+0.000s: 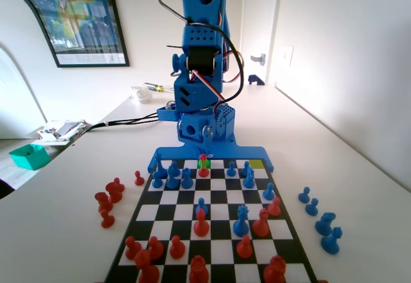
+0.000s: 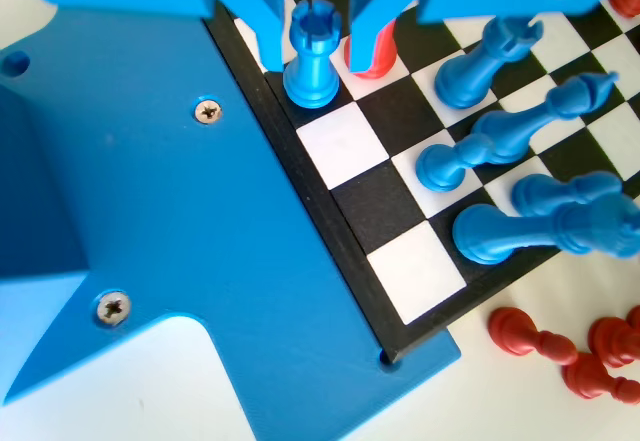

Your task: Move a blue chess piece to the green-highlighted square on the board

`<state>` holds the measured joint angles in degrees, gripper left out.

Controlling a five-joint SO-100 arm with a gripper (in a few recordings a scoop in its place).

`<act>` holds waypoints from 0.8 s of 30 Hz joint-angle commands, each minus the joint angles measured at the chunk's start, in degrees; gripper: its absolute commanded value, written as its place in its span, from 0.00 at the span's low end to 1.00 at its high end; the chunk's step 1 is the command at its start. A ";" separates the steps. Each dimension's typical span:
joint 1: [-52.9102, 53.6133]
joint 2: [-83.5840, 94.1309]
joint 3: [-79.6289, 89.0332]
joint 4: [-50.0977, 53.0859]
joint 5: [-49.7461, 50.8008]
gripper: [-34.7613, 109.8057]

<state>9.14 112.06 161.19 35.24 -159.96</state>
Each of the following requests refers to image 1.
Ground red queen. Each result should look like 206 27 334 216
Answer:
197 153 210 178

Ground blue rook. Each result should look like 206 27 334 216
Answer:
180 167 194 189

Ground blue controller board tray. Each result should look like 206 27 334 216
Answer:
156 105 180 122

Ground blue bishop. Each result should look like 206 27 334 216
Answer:
165 167 180 190
242 167 256 189
320 227 344 255

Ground blue king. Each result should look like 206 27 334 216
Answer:
153 153 168 178

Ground white crumpled bag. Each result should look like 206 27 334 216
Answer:
130 85 153 104

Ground black and white chessboard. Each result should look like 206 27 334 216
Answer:
103 158 319 283

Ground small blue printed part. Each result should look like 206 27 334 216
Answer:
247 73 266 86

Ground red bishop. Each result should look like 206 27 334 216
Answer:
252 208 270 237
193 209 210 237

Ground blue queen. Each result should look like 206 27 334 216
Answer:
232 205 250 237

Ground red knight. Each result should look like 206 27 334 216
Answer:
94 192 114 214
105 182 123 204

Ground red rook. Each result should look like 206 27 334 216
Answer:
263 255 288 283
188 255 210 283

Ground pile of papers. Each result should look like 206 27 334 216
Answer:
35 119 89 146

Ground blue knight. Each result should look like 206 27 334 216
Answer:
314 212 337 236

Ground framed map poster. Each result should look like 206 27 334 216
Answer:
0 0 130 69

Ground green plastic box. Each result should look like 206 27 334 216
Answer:
8 144 51 171

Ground blue arm base plate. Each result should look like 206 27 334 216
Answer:
146 135 276 173

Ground red white servo wires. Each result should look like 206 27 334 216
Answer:
191 69 240 104

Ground yellow handled screwdriver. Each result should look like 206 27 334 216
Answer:
143 82 171 93

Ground black camera cable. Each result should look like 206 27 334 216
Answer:
158 0 245 107

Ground black cable bundle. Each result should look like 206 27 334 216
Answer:
72 111 160 136

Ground white light switch plate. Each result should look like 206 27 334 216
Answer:
280 45 295 67

